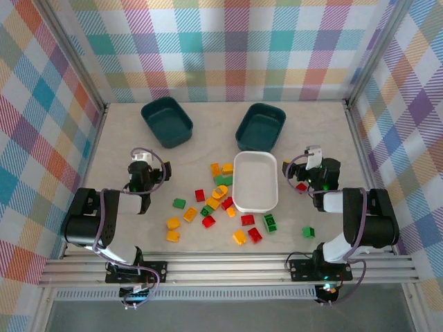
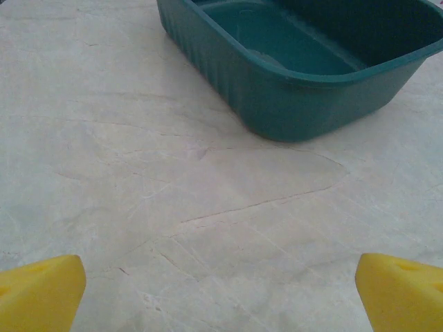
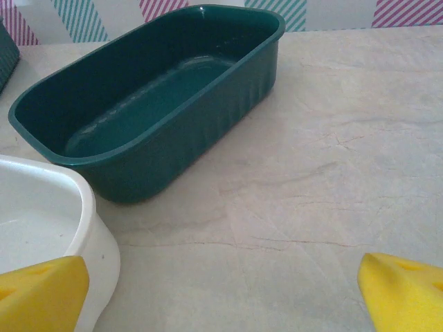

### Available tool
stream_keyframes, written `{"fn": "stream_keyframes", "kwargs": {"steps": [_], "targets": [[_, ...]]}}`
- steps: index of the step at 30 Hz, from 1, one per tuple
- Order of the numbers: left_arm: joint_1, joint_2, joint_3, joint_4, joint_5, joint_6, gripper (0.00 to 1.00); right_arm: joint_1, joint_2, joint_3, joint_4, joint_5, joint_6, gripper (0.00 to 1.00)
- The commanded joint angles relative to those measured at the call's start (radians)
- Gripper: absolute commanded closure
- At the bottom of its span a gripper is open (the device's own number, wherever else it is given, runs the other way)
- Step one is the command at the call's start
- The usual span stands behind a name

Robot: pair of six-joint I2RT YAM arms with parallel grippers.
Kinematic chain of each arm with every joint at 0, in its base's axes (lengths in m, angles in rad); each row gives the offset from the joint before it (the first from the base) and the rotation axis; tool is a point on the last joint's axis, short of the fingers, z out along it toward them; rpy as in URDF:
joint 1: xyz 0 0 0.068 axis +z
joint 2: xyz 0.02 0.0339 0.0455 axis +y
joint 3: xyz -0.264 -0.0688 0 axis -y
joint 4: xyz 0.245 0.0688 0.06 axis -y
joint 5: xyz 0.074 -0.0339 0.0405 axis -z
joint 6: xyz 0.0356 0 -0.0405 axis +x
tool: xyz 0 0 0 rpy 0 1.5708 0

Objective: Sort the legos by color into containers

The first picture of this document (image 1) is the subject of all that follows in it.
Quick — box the teal plastic container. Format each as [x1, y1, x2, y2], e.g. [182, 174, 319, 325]
[141, 96, 194, 149]
[235, 102, 287, 152]

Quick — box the white plastic container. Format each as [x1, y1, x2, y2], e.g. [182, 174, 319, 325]
[232, 150, 280, 214]

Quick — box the black controller box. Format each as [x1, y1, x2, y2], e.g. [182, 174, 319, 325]
[315, 283, 342, 304]
[119, 285, 153, 302]

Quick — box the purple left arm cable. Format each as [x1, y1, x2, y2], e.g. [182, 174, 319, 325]
[91, 147, 173, 308]

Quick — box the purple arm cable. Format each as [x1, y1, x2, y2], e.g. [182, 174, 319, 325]
[91, 147, 173, 308]
[284, 154, 368, 307]

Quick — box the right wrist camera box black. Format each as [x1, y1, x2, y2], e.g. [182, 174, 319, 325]
[282, 158, 299, 183]

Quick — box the aluminium side rail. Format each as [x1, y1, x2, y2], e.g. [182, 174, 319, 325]
[60, 103, 109, 259]
[344, 98, 399, 257]

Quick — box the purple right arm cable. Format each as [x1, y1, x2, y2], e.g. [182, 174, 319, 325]
[284, 154, 368, 307]

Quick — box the aluminium frame post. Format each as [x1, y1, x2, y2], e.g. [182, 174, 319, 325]
[344, 0, 415, 108]
[37, 0, 110, 111]

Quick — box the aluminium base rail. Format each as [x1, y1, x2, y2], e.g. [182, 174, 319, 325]
[37, 250, 422, 288]

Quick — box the perforated grey cable duct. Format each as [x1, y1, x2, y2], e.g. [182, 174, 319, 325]
[55, 289, 318, 301]

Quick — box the aluminium frame leg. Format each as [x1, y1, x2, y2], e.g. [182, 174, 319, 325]
[30, 286, 58, 332]
[403, 286, 433, 332]

